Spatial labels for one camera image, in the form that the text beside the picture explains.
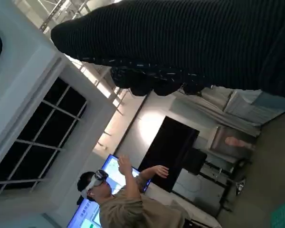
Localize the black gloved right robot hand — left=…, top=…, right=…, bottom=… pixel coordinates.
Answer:
left=50, top=0, right=285, bottom=99

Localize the grey desk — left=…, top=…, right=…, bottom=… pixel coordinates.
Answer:
left=171, top=161, right=247, bottom=218

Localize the white ceiling cable tray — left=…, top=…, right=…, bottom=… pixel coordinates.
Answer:
left=71, top=57, right=129, bottom=117

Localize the large black screen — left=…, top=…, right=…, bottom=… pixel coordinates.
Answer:
left=137, top=115, right=200, bottom=193

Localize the person wearing headset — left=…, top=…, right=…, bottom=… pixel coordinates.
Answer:
left=76, top=155, right=189, bottom=228

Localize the white VR headset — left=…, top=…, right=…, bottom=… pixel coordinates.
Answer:
left=82, top=169, right=109, bottom=199

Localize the metal ceiling truss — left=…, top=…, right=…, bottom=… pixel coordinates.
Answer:
left=39, top=0, right=95, bottom=32

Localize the blue lit monitor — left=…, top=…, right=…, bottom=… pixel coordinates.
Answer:
left=66, top=153, right=152, bottom=228

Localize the black chair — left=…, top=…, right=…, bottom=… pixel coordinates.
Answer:
left=178, top=148, right=208, bottom=177

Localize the green cutting mat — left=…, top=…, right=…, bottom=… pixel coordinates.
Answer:
left=269, top=198, right=285, bottom=228

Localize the large dark grid window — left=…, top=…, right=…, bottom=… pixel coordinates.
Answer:
left=0, top=77, right=87, bottom=192

